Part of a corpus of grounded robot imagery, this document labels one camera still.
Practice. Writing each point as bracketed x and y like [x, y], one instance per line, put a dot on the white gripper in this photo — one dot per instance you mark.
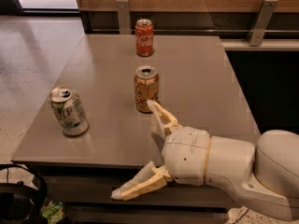
[186, 154]

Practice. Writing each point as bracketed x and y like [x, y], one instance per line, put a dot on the silver green 7up can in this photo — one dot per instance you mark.
[68, 110]

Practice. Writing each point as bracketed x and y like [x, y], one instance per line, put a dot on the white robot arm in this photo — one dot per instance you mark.
[264, 176]

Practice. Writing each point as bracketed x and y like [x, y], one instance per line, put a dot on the gold LaCroix can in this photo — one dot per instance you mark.
[146, 87]

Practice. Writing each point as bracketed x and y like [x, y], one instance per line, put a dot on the red Coca-Cola can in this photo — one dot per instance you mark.
[144, 37]

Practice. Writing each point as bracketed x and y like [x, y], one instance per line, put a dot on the grey drawer cabinet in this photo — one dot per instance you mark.
[197, 85]

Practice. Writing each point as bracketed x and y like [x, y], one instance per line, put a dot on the green snack bag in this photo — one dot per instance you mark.
[53, 212]

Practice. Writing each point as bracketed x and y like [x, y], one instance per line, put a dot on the black headphones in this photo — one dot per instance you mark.
[20, 204]

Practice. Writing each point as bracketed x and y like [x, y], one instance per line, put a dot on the left metal bracket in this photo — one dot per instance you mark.
[124, 20]

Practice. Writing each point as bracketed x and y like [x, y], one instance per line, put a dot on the metal bracket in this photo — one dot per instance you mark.
[257, 31]
[124, 20]

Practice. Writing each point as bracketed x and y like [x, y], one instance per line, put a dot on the right metal bracket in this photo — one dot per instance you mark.
[257, 31]

